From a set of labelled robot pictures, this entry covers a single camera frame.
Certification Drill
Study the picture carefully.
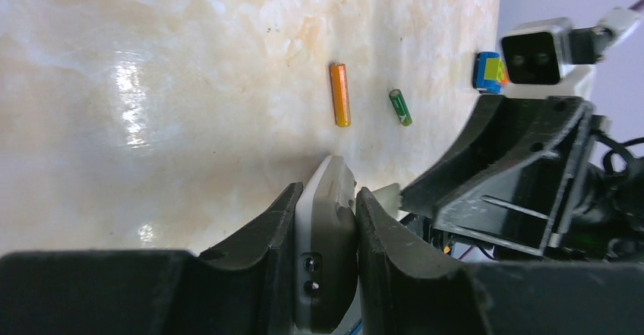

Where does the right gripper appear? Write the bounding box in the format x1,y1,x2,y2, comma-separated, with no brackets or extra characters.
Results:
356,94,643,334

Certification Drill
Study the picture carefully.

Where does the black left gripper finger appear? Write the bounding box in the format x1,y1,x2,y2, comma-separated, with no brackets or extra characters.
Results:
1,183,303,334

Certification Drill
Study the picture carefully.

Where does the white remote control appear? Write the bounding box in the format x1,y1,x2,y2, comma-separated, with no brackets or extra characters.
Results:
293,155,358,333

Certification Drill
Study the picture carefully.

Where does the green battery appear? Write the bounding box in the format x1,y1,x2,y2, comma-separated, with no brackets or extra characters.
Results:
389,89,412,127

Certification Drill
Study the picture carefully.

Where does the orange battery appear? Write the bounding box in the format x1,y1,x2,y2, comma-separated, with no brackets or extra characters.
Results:
330,63,351,128

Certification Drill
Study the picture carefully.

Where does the grey battery cover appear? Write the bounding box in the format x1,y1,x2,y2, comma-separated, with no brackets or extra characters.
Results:
371,183,402,221

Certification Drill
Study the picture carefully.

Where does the blue green toy block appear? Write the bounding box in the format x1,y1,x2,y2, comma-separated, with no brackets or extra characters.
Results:
472,52,510,94

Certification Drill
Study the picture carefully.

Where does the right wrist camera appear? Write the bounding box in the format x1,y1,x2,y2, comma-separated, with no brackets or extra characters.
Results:
500,0,643,100

